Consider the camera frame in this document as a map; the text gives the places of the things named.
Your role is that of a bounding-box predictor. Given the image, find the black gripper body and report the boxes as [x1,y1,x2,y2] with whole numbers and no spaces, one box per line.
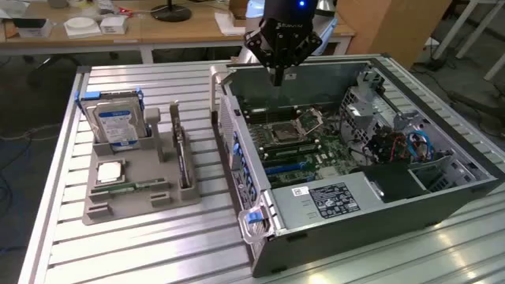
[260,0,317,68]

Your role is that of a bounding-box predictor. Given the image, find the graphics card with metal bracket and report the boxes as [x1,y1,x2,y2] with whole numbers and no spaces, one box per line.
[169,100,194,190]

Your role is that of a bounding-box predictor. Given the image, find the blue expansion slot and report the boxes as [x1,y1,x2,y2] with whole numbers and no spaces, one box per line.
[263,163,309,176]

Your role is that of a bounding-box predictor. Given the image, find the white paper stack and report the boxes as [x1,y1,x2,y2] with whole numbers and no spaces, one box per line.
[213,11,248,36]

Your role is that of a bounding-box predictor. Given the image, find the brown cardboard box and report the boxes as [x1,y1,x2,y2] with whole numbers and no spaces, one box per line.
[228,0,250,20]

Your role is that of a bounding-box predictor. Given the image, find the wooden desk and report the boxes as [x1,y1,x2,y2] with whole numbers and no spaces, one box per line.
[0,0,355,64]

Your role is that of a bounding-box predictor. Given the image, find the wooden cabinet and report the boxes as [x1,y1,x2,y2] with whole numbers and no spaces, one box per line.
[334,0,453,70]

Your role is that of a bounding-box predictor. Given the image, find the black round stand base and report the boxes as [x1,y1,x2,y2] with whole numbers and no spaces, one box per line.
[150,0,193,22]

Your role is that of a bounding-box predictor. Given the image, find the metal socket cover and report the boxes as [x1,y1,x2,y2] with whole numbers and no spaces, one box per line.
[293,106,323,134]

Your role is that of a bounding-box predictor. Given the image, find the metal disk bay cage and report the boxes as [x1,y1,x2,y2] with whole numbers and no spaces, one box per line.
[337,86,397,143]

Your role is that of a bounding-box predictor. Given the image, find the CPU socket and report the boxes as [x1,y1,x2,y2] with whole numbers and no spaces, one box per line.
[267,121,305,146]

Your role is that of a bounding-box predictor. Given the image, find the green motherboard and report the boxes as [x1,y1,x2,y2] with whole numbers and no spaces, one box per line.
[236,97,359,189]

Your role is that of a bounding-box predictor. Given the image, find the black RAM stick with labels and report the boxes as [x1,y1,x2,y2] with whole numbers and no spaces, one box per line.
[260,141,319,157]

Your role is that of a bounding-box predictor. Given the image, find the small white cardboard box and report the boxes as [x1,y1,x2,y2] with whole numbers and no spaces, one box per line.
[98,16,130,35]

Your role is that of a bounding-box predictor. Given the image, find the white round part on base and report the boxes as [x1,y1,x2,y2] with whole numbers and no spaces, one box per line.
[62,17,102,39]

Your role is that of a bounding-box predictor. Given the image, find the hard disk in blue carrier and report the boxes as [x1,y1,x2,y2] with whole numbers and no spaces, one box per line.
[74,86,145,152]

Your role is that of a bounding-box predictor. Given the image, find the grey plastic parts rack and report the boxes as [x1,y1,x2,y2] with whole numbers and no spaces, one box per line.
[80,106,202,226]

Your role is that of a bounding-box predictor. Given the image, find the black chair base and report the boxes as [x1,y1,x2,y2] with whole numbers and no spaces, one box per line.
[22,51,118,86]

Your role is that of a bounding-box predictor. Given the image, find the grey power supply unit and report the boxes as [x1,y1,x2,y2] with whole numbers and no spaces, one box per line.
[270,172,386,231]

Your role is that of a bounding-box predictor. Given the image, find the white box with dark top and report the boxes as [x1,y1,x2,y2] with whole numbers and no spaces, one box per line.
[14,18,54,38]

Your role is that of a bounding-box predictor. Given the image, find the silver CPU chip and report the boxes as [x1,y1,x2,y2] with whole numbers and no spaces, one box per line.
[96,162,125,182]

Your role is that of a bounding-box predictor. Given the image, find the blue case latch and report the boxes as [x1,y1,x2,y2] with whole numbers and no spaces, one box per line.
[245,206,263,224]

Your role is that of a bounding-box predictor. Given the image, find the green RAM stick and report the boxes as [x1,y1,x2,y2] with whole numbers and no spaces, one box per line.
[93,178,166,195]

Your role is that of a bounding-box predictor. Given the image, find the black open PC case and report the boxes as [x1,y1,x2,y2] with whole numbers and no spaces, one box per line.
[208,52,505,279]

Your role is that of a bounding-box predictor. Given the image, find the white table frame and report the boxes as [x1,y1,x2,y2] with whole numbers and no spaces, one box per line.
[431,0,505,80]

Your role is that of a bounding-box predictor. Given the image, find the red wire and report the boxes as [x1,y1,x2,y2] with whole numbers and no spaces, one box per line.
[387,133,407,162]

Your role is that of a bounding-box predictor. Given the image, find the blue wire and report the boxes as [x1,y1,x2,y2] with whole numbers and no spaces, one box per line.
[405,130,435,162]

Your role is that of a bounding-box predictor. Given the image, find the blue floor cables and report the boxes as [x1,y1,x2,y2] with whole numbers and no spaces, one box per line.
[0,138,32,255]

